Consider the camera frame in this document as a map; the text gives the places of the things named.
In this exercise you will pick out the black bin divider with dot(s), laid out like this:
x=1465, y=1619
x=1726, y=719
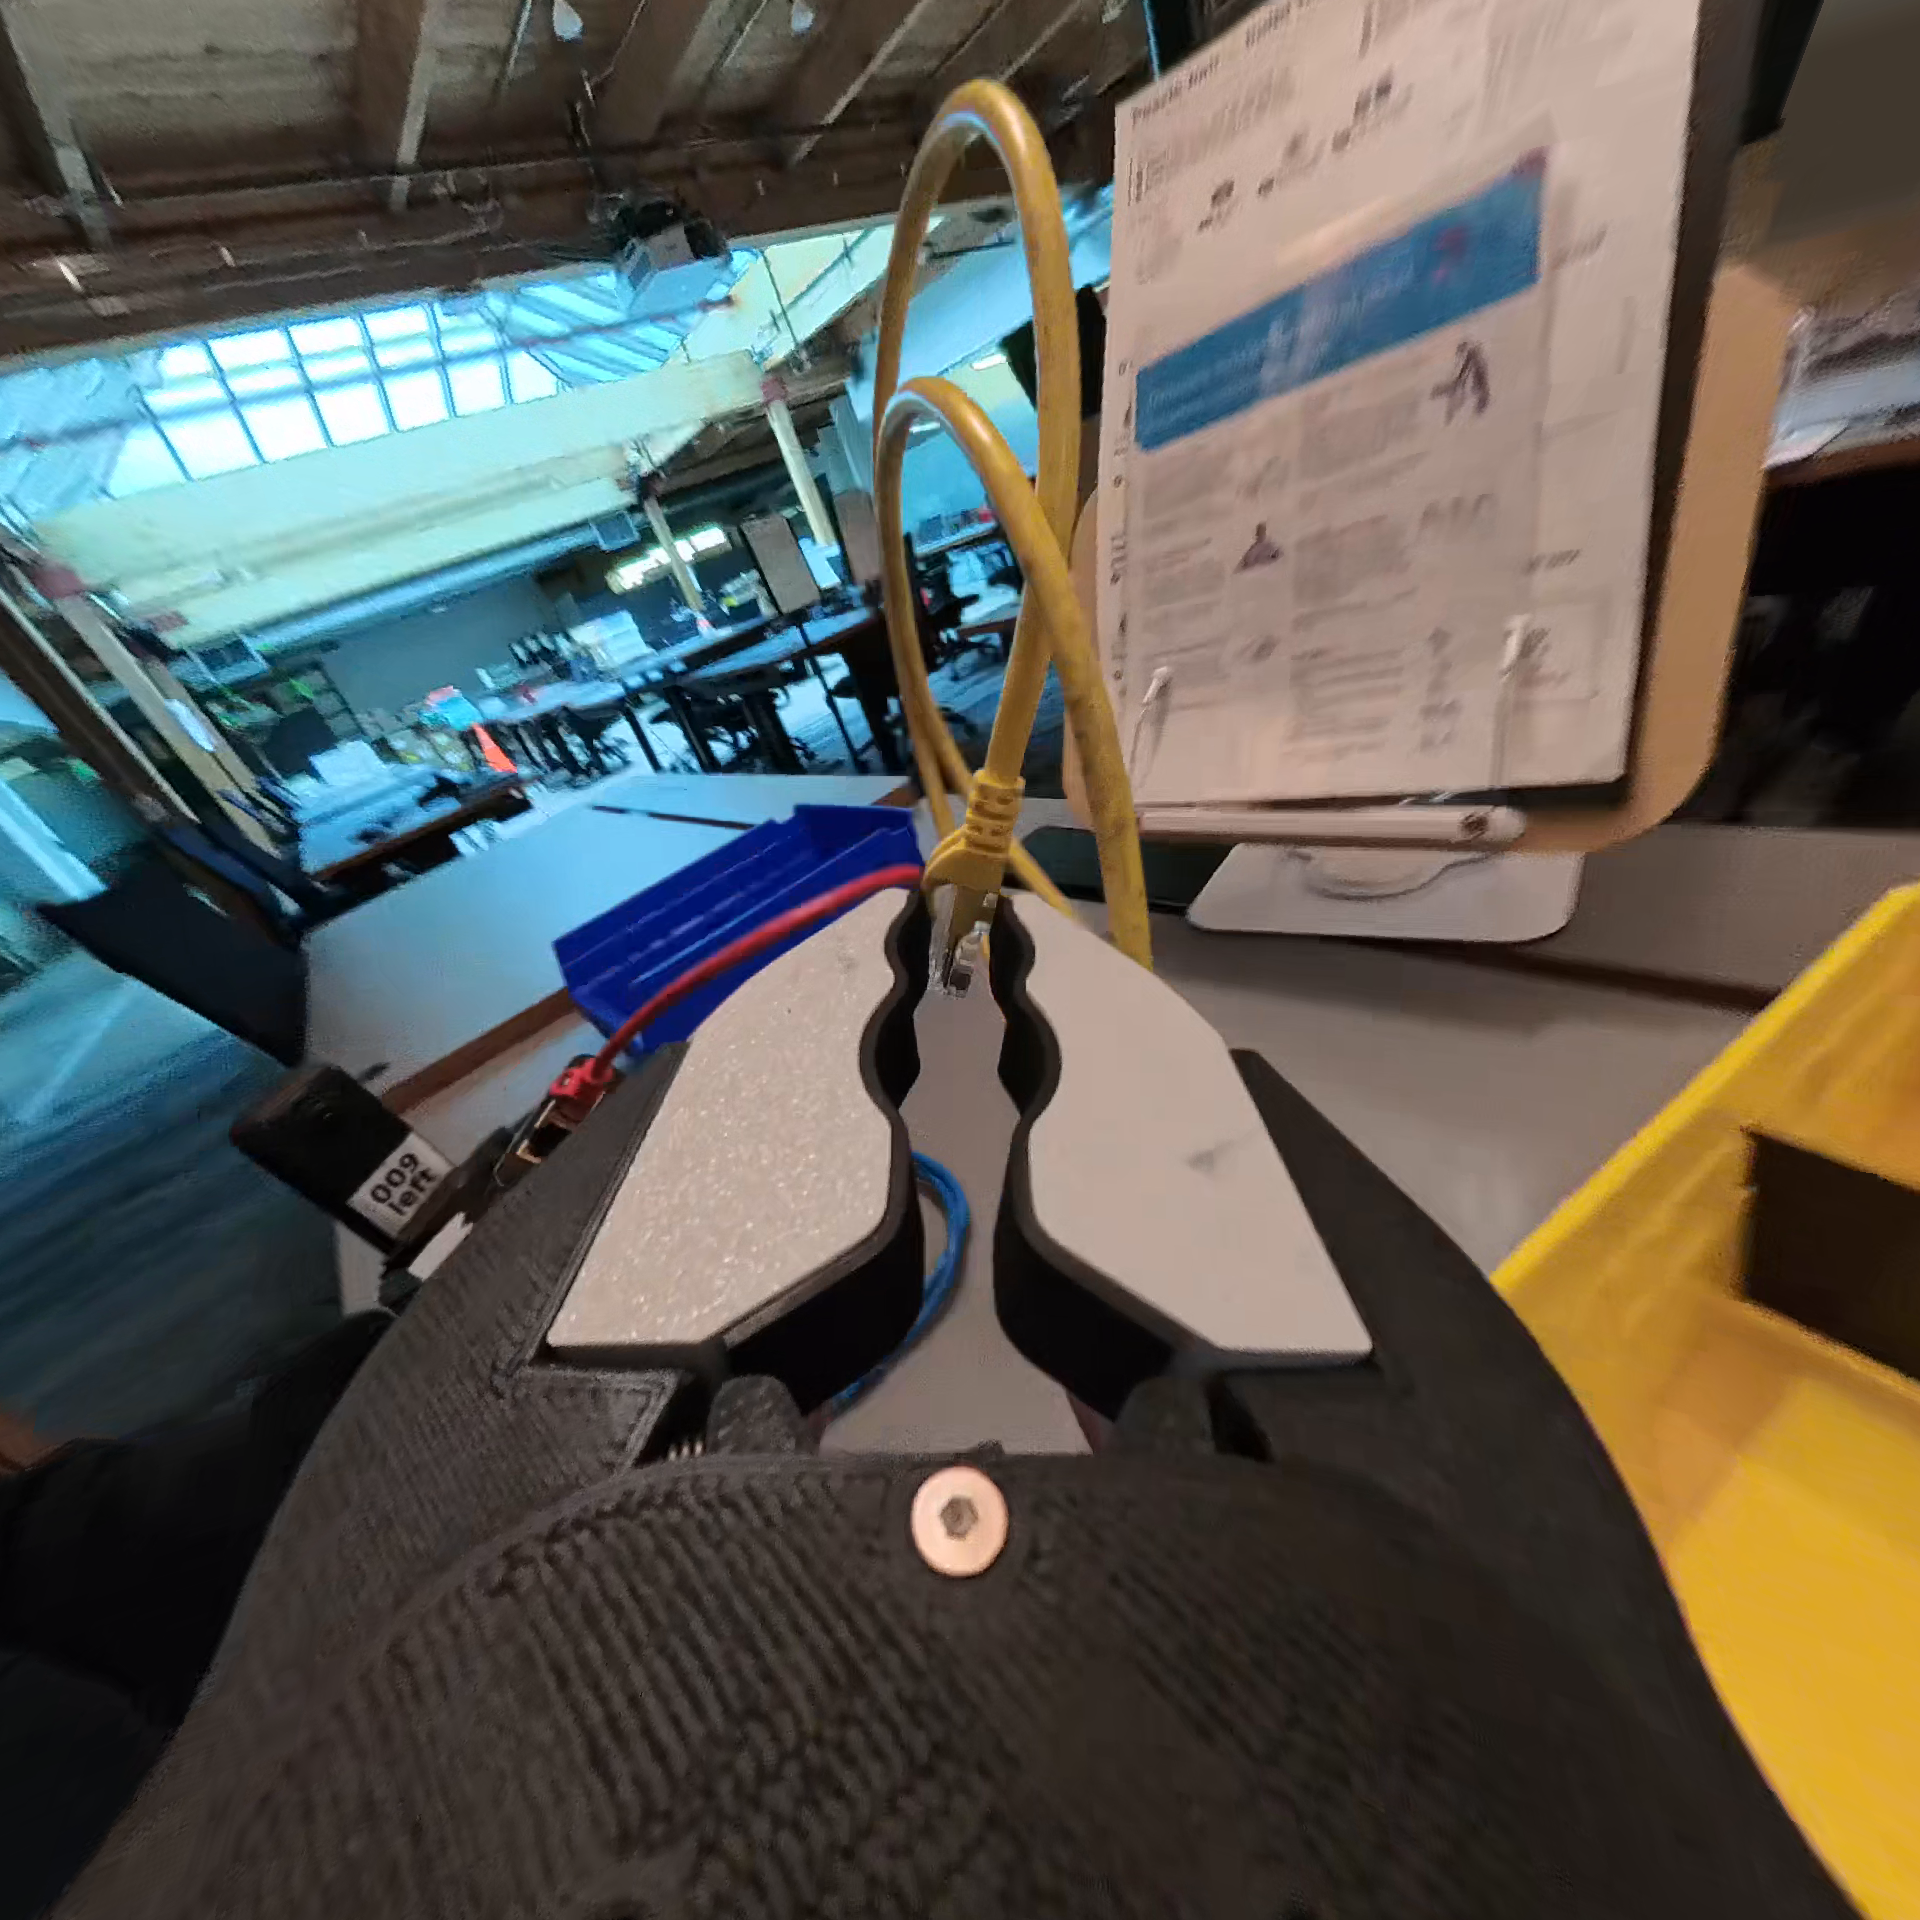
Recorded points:
x=1830, y=1245

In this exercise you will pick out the printed instruction sheet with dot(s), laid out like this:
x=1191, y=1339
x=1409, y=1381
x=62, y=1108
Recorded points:
x=1349, y=525

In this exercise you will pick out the grey ceiling-mounted unit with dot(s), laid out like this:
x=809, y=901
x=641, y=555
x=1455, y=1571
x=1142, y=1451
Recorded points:
x=668, y=255

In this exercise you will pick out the instruction sheet on stand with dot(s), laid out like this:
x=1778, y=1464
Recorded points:
x=1711, y=600

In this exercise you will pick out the grey desk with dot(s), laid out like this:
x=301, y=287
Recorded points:
x=1426, y=1080
x=452, y=931

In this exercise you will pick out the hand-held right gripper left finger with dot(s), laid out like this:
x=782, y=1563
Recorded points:
x=750, y=1171

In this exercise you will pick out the blue plastic bin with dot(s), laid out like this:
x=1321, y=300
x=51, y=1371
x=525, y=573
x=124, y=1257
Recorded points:
x=721, y=901

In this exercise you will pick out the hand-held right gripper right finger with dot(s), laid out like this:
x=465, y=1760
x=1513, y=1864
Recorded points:
x=1172, y=1184

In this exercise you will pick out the yellow plastic bin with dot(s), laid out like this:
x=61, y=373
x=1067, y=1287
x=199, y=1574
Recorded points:
x=1770, y=1500

